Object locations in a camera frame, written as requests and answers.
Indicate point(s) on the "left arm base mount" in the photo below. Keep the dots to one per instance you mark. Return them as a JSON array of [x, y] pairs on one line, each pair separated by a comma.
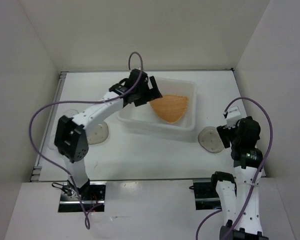
[[94, 199]]

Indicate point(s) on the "clear glass dish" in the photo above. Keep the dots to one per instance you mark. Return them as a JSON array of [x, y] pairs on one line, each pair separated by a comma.
[[99, 134], [209, 139]]

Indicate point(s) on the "clear plastic cup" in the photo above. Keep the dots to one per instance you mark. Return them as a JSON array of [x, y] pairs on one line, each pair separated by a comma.
[[70, 113], [51, 143]]

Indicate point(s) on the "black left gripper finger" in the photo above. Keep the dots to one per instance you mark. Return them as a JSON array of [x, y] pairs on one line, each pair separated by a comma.
[[142, 100], [154, 91]]

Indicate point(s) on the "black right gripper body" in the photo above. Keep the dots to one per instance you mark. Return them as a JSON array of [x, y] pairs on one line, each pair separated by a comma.
[[234, 136]]

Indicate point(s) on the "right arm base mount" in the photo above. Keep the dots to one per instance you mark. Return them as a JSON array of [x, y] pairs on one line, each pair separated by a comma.
[[204, 196]]

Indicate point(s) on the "clear plastic cup rear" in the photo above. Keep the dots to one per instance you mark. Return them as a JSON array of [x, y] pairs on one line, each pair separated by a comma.
[[70, 113]]

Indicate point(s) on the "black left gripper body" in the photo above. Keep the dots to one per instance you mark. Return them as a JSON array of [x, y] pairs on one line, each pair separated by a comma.
[[144, 92]]

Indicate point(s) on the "translucent white plastic bin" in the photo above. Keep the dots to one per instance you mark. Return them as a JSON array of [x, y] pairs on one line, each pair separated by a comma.
[[144, 118]]

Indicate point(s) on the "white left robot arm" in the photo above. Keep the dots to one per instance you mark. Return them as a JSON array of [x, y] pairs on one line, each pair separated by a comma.
[[71, 138]]

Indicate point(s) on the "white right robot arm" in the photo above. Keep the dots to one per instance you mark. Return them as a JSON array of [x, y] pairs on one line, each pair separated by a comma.
[[239, 193]]

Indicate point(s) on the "clear plastic cup front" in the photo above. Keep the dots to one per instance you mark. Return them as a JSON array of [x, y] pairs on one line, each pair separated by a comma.
[[51, 143]]

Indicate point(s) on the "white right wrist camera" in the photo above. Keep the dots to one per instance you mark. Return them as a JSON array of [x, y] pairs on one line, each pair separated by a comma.
[[232, 116]]

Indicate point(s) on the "orange woven triangular plate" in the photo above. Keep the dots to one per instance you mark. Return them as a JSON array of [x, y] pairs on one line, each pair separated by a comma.
[[170, 107]]

